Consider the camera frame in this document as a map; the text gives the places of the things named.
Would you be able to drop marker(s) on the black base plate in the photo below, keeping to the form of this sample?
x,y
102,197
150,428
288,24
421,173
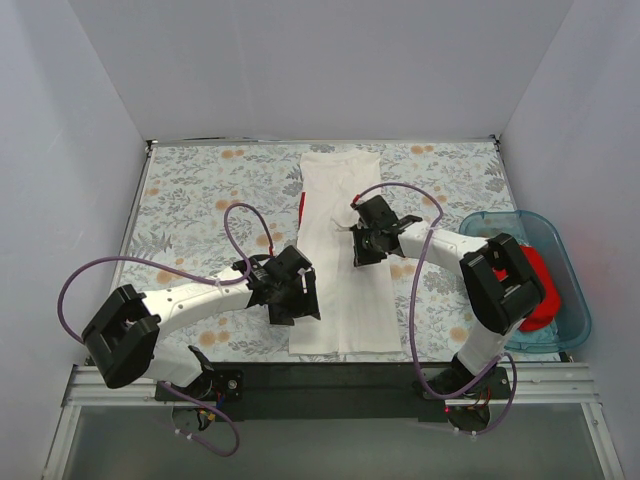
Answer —
x,y
321,391

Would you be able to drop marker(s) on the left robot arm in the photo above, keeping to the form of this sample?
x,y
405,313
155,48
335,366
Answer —
x,y
125,338

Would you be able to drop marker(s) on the floral patterned table mat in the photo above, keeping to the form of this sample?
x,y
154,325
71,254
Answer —
x,y
202,204

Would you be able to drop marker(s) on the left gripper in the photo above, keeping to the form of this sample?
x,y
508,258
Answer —
x,y
298,301

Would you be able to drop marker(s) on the teal plastic bin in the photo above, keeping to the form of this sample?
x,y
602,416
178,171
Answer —
x,y
572,325

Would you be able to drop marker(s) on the aluminium frame rail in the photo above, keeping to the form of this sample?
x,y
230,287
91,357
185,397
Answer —
x,y
550,425

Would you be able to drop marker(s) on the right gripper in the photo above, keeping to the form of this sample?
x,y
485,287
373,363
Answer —
x,y
362,245

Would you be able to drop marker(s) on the white t-shirt red print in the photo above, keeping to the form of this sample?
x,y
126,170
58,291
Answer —
x,y
356,304

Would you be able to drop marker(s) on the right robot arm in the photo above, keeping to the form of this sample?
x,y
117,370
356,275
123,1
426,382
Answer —
x,y
501,284

